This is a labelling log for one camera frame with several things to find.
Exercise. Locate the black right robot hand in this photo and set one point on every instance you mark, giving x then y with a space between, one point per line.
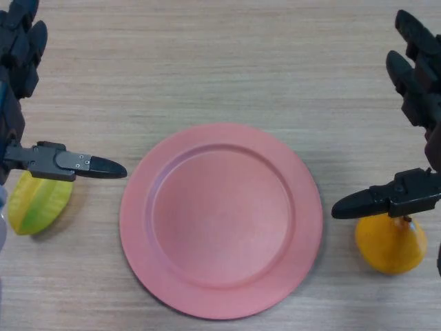
417 193

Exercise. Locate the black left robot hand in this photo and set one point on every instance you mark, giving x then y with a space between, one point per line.
41 162

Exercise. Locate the yellow green starfruit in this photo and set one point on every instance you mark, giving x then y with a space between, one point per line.
38 207

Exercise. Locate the pink round plate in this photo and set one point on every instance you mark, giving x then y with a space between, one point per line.
220 224

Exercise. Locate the orange yellow pear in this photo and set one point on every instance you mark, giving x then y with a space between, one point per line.
389 248

